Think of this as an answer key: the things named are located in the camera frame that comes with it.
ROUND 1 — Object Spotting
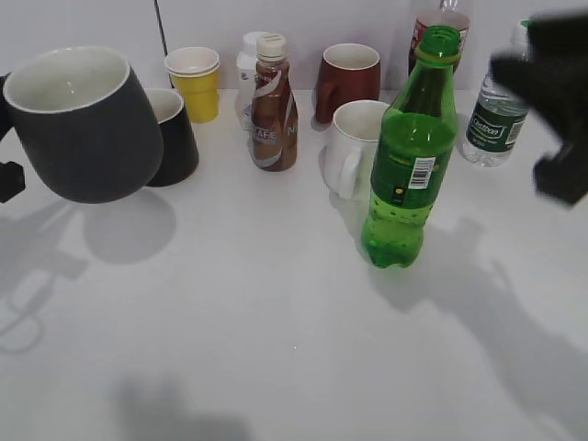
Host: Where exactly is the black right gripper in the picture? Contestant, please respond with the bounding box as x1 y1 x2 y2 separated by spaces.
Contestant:
490 11 587 208

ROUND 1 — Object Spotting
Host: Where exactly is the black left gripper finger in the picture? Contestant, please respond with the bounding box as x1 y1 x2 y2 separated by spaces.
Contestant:
0 162 26 203

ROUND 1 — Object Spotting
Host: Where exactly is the large black mug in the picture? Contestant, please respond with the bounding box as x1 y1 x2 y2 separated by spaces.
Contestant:
1 46 164 204

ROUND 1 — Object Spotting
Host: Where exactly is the green plastic soda bottle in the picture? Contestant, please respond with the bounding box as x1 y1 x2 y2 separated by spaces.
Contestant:
361 25 460 268

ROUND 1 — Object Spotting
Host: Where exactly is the small black cup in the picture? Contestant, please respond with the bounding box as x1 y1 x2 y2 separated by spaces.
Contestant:
145 88 199 187

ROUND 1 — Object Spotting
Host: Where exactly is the clear water bottle green label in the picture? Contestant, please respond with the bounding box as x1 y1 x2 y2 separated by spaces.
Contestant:
462 19 534 168

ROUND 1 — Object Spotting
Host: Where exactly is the cola bottle red label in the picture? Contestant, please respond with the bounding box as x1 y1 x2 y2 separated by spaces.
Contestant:
408 0 471 74

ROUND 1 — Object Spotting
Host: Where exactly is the dark red ceramic mug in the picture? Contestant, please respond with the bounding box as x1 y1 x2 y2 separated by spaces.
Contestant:
315 43 380 124

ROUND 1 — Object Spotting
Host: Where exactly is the white ceramic mug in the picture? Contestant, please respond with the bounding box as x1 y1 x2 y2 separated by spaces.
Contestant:
323 99 389 200

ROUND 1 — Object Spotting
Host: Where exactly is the white plastic bottle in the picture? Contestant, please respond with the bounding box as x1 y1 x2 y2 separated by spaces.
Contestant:
236 31 267 130

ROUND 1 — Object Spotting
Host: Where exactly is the brown coffee drink bottle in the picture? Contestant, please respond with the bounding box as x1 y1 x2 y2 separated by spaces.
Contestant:
251 33 299 172

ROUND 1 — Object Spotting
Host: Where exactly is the black cable on wall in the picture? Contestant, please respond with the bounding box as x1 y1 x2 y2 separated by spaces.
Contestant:
153 0 175 91

